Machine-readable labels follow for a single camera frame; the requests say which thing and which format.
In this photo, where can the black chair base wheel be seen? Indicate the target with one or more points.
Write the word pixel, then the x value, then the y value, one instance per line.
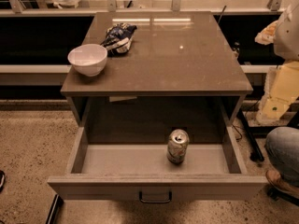
pixel 275 194

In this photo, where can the black shoe at left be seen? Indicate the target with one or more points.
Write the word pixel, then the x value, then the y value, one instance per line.
pixel 2 180

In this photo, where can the black drawer handle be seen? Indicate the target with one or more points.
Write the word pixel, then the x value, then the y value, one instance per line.
pixel 155 198

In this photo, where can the grey cabinet with counter top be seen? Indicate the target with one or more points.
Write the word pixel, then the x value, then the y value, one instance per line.
pixel 172 54

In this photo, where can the blue chip bag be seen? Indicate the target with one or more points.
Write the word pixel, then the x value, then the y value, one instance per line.
pixel 119 38

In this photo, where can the open grey drawer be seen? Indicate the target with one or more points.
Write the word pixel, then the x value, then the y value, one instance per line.
pixel 121 149

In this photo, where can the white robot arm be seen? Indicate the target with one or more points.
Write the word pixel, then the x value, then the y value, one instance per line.
pixel 281 87

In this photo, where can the black stand leg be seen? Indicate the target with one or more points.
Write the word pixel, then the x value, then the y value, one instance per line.
pixel 256 153

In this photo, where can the white bowl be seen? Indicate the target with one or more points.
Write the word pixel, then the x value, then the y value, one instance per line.
pixel 89 59

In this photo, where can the black bar on floor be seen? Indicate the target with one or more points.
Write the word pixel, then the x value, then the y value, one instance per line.
pixel 57 203

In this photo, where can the brown shoe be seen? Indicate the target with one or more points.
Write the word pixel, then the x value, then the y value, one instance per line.
pixel 275 179

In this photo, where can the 7up soda can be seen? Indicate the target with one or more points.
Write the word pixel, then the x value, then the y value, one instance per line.
pixel 177 146

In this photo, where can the person's leg in jeans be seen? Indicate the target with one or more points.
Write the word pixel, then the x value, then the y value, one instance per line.
pixel 282 147

